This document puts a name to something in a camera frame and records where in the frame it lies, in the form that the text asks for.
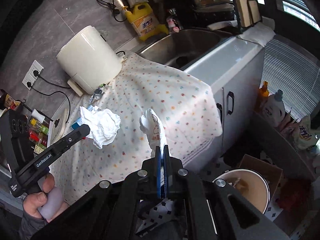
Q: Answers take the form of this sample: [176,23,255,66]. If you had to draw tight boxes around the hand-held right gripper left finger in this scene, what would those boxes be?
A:
[31,145,163,240]

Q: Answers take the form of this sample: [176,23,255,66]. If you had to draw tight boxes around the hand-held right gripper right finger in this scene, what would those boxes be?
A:
[162,144,297,240]

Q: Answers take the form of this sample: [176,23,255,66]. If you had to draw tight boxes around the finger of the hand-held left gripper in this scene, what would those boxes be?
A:
[56,124,91,153]

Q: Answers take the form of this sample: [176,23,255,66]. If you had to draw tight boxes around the white printed plastic bag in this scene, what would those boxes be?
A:
[139,108,168,160]

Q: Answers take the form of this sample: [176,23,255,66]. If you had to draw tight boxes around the white tissue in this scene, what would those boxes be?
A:
[79,106,121,149]

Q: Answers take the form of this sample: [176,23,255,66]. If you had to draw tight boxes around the brown paper wrapper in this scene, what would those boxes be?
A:
[231,176,249,190]

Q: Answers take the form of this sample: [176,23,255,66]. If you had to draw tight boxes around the cream round bin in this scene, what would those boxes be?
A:
[212,169,270,214]

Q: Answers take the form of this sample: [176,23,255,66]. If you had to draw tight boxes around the person's left hand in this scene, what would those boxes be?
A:
[22,174,70,220]

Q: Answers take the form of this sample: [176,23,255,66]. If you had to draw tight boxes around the row of spice bottles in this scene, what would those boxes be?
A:
[25,115,54,153]

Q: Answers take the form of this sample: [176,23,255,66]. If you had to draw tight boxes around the black spice rack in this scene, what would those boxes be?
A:
[0,89,54,155]

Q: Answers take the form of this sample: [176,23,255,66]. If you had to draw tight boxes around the dotted white tablecloth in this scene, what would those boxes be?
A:
[49,51,223,205]

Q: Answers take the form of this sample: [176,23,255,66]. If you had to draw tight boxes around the cream round kitchen appliance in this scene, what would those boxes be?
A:
[56,25,123,97]

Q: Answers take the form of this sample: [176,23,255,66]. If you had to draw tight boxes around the cardboard box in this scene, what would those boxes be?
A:
[236,154,284,205]

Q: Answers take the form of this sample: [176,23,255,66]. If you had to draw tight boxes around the grey base cabinet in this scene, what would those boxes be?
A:
[185,52,265,170]

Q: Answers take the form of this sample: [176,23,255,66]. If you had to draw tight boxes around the steel sink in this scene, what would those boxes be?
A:
[136,29,234,72]

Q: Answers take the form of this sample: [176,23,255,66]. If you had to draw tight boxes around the orange bottle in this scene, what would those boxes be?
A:
[259,81,270,110]

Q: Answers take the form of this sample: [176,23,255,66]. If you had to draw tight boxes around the white blue cap detergent bottle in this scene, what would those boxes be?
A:
[262,89,287,128]

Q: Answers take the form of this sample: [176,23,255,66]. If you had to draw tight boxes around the pink refill pouch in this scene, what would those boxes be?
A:
[280,115,298,135]

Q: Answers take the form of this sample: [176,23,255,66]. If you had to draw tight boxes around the small pink label bottle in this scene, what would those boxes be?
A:
[166,9,180,34]

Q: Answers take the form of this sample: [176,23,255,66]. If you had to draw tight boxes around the yellow detergent bottle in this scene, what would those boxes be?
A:
[122,2,169,42]

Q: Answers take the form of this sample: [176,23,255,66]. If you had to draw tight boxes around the red cloth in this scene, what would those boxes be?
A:
[276,180,313,210]

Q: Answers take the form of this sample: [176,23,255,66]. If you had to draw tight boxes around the white green refill pouch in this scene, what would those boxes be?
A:
[292,115,320,150]

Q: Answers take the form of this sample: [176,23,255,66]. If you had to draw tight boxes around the black dish rack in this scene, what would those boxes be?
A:
[182,0,263,34]

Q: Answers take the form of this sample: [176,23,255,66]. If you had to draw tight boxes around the white dish cloth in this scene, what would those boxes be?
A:
[237,22,277,47]

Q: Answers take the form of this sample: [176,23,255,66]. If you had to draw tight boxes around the wooden cutting board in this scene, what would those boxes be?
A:
[230,0,262,28]

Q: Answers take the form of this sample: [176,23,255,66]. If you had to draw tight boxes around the black power cable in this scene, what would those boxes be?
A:
[35,72,73,89]
[29,84,72,123]

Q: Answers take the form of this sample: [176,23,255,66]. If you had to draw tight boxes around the black cabinet handle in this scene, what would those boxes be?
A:
[216,103,223,125]
[226,91,235,115]

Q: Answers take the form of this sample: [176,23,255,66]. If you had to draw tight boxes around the white wall socket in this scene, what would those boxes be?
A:
[22,72,37,89]
[29,60,44,77]

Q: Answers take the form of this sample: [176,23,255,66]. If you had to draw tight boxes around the coiled black cable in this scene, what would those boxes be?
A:
[95,0,128,22]

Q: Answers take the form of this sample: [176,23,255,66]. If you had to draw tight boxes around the black wall cabinet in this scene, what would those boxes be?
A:
[0,0,59,63]

